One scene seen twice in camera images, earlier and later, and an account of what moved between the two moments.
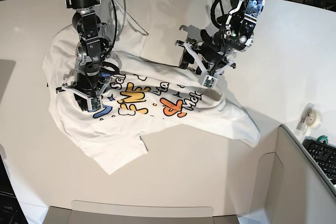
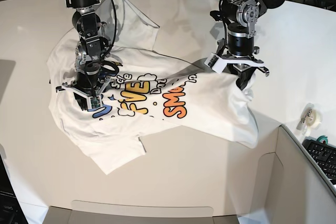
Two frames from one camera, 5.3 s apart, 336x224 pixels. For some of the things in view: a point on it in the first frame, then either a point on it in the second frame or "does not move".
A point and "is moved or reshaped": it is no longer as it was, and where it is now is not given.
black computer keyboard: [325, 155] does not move
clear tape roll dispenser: [311, 119] does not move
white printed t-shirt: [143, 94] is moved or reshaped
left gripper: [90, 99] does not move
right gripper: [210, 63] to [237, 57]
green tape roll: [323, 137] does not move
